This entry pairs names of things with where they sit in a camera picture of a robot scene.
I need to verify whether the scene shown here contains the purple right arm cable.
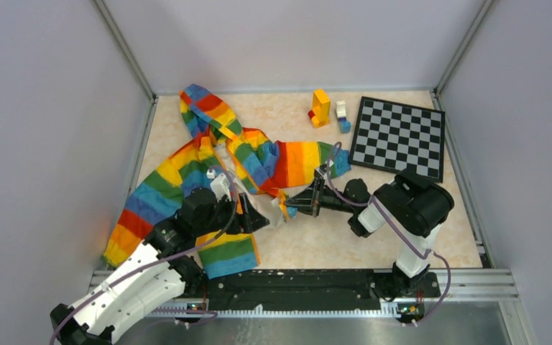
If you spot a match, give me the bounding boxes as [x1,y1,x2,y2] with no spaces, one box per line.
[323,141,452,326]

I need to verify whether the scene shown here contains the black white checkerboard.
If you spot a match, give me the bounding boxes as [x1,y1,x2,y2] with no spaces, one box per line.
[349,96,446,183]

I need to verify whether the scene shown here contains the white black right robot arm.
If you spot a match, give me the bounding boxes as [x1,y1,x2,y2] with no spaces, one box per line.
[285,168,454,302]

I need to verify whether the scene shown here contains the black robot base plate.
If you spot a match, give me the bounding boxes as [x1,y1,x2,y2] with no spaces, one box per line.
[204,269,441,312]

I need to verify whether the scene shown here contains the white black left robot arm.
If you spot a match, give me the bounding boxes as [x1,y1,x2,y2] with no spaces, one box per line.
[49,188,274,344]

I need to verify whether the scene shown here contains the orange yellow block toy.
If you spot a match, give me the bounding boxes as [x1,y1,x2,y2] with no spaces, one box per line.
[308,89,331,128]

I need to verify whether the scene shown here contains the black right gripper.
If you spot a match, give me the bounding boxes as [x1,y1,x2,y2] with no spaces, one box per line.
[285,177,357,217]

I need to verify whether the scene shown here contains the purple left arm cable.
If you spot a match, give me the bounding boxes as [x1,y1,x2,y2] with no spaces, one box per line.
[48,165,239,345]

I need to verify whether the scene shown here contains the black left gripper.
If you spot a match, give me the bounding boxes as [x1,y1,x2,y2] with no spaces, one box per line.
[195,192,270,236]

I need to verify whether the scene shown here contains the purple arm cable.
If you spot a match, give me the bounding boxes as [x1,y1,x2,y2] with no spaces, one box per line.
[48,165,239,345]
[323,141,452,326]

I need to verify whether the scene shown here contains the rainbow striped zip jacket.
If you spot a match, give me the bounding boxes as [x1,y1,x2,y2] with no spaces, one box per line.
[102,83,352,280]

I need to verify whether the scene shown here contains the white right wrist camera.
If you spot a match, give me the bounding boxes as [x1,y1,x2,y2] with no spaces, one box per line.
[315,164,332,179]

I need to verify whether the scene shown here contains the white blue block toy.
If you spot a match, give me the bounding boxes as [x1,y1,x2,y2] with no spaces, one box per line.
[335,101,351,134]

